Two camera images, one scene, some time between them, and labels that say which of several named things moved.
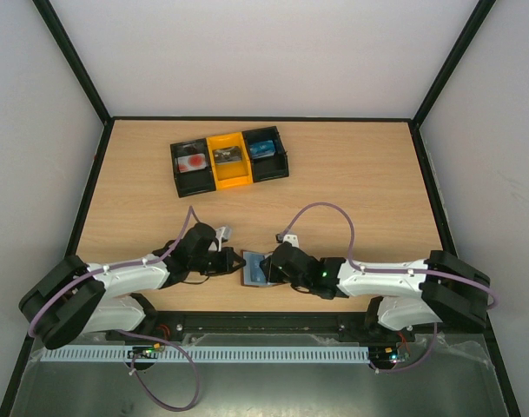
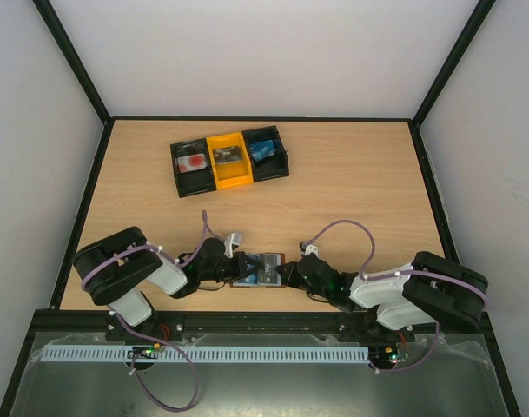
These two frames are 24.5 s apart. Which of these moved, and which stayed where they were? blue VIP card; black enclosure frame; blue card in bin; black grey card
Moved: blue VIP card
Stayed: blue card in bin; black enclosure frame; black grey card
